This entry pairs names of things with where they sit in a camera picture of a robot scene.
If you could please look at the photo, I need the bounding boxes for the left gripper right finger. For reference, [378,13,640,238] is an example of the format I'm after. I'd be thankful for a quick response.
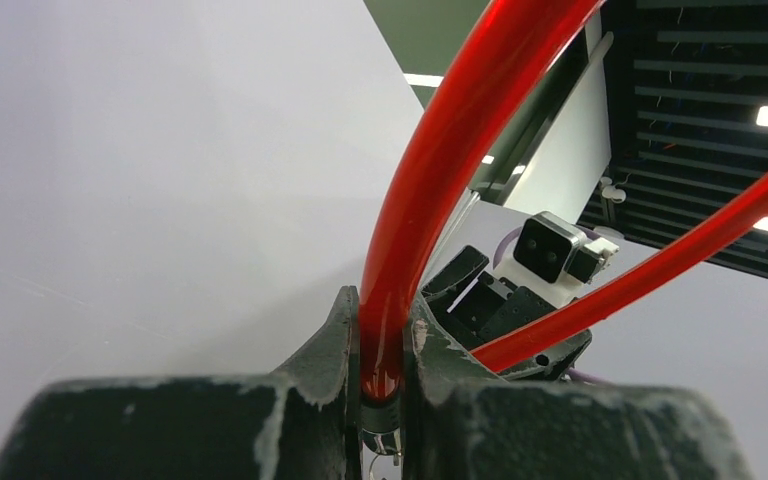
[402,299,752,479]

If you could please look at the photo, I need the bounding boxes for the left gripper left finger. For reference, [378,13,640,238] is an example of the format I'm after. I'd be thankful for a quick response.
[0,286,361,479]

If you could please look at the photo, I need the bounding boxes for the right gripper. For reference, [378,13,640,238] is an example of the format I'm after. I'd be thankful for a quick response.
[420,245,592,381]

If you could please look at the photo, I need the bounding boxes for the red cable lock keys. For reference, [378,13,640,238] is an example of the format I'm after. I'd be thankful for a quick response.
[365,453,402,480]

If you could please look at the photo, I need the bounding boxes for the red cable lock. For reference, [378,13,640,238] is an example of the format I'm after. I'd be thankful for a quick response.
[358,0,768,403]

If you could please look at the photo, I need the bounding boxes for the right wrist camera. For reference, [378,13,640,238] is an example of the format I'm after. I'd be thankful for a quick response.
[492,211,620,309]

